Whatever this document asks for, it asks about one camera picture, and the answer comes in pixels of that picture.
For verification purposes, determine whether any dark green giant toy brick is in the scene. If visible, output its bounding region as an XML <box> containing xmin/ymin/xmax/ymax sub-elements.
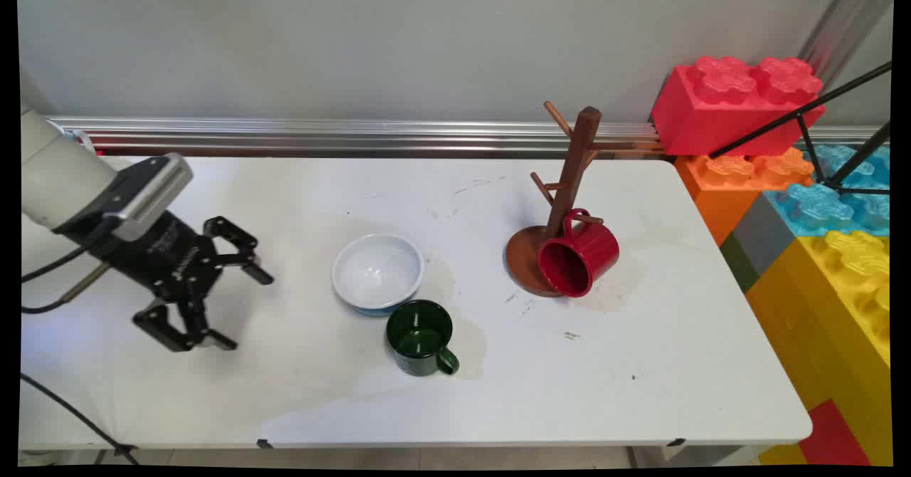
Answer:
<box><xmin>719</xmin><ymin>231</ymin><xmax>761</xmax><ymax>294</ymax></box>

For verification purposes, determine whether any grey giant toy brick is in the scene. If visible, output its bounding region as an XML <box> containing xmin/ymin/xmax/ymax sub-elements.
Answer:
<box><xmin>732</xmin><ymin>191</ymin><xmax>798</xmax><ymax>278</ymax></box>

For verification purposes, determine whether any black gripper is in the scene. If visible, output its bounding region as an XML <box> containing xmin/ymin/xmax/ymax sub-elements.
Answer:
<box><xmin>93</xmin><ymin>210</ymin><xmax>275</xmax><ymax>354</ymax></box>

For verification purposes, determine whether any brown wooden mug tree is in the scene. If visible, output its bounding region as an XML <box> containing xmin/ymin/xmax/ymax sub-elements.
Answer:
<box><xmin>505</xmin><ymin>101</ymin><xmax>638</xmax><ymax>298</ymax></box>

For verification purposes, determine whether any aluminium rail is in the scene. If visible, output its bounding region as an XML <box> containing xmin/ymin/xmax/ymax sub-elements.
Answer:
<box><xmin>43</xmin><ymin>115</ymin><xmax>890</xmax><ymax>159</ymax></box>

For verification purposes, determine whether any yellow giant toy brick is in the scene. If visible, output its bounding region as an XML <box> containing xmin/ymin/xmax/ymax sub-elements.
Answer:
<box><xmin>744</xmin><ymin>230</ymin><xmax>892</xmax><ymax>467</ymax></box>

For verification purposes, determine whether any blue giant toy brick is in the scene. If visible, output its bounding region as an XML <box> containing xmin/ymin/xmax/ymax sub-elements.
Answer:
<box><xmin>763</xmin><ymin>144</ymin><xmax>890</xmax><ymax>237</ymax></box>

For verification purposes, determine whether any orange giant toy brick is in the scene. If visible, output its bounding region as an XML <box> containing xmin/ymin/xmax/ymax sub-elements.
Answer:
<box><xmin>674</xmin><ymin>147</ymin><xmax>816</xmax><ymax>246</ymax></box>

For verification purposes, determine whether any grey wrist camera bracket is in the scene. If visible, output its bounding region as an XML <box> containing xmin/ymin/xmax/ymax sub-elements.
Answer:
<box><xmin>53</xmin><ymin>153</ymin><xmax>194</xmax><ymax>244</ymax></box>

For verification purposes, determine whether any white bowl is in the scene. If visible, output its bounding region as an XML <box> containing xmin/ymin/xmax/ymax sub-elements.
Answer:
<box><xmin>331</xmin><ymin>233</ymin><xmax>426</xmax><ymax>318</ymax></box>

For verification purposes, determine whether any red giant toy brick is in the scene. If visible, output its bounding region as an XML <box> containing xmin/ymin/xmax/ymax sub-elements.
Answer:
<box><xmin>650</xmin><ymin>56</ymin><xmax>826</xmax><ymax>157</ymax></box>

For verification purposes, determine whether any black tripod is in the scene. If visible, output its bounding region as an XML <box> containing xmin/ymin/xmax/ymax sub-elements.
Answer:
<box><xmin>708</xmin><ymin>61</ymin><xmax>892</xmax><ymax>196</ymax></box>

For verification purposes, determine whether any small red flat brick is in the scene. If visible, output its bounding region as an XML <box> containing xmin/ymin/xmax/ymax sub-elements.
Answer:
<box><xmin>797</xmin><ymin>399</ymin><xmax>873</xmax><ymax>467</ymax></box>

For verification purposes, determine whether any red speckled mug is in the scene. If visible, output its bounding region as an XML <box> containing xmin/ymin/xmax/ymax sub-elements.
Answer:
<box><xmin>537</xmin><ymin>209</ymin><xmax>621</xmax><ymax>299</ymax></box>

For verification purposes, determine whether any dark green mug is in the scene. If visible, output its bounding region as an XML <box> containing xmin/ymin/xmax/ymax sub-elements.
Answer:
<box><xmin>386</xmin><ymin>299</ymin><xmax>460</xmax><ymax>377</ymax></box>

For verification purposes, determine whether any aluminium post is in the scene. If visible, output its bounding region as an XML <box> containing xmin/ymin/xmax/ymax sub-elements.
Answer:
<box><xmin>797</xmin><ymin>0</ymin><xmax>894</xmax><ymax>86</ymax></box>

